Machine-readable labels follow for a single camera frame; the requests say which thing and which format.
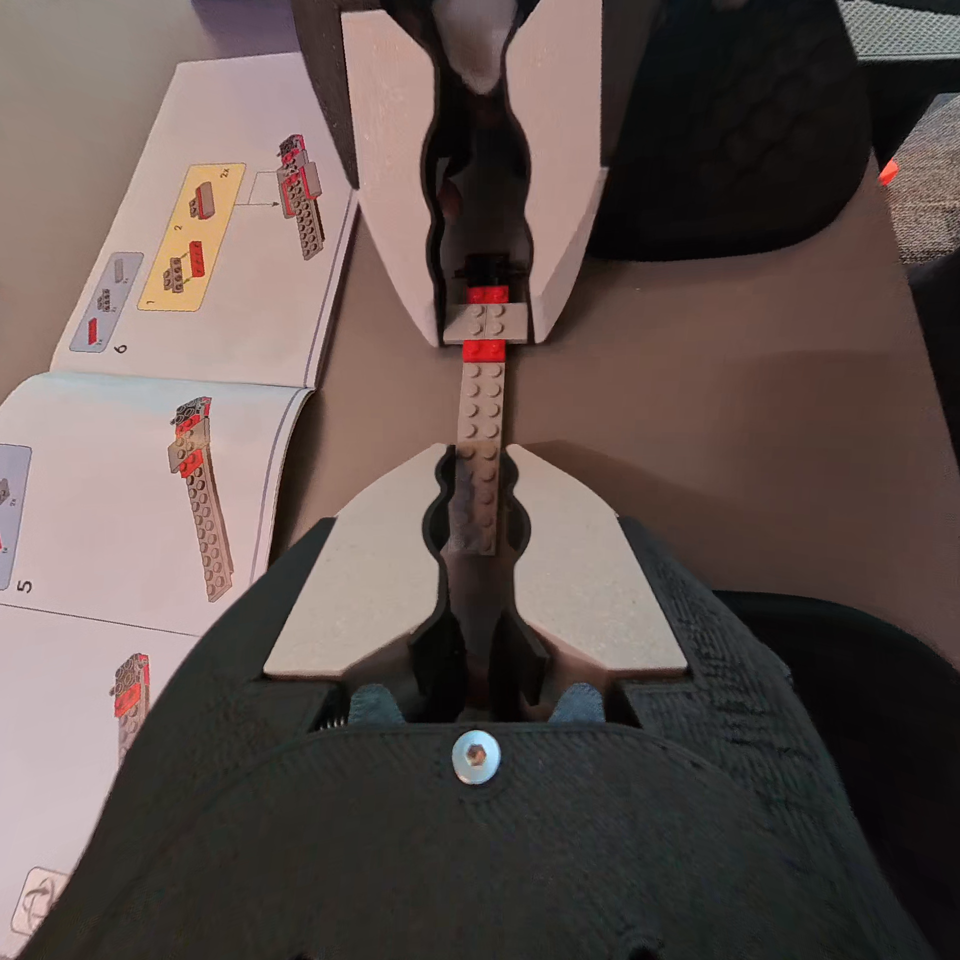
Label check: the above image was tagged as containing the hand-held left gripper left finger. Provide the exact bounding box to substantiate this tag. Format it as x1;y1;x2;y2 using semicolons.
262;441;461;723

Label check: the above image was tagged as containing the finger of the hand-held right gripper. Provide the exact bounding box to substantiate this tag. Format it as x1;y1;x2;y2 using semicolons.
340;0;459;348
508;0;611;347

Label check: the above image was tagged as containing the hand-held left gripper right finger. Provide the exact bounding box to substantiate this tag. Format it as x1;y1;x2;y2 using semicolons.
489;443;690;708

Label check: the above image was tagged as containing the grey red black lego build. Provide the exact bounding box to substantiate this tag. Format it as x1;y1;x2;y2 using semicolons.
442;253;531;557

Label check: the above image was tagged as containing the open lego instruction booklet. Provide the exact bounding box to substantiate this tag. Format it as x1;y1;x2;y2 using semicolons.
0;51;363;939

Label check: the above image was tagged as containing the black quilted chair seat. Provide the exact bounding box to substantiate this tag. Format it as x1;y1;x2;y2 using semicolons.
585;0;876;261

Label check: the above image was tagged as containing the grey mesh chair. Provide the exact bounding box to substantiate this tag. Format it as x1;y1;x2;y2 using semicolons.
835;0;960;63

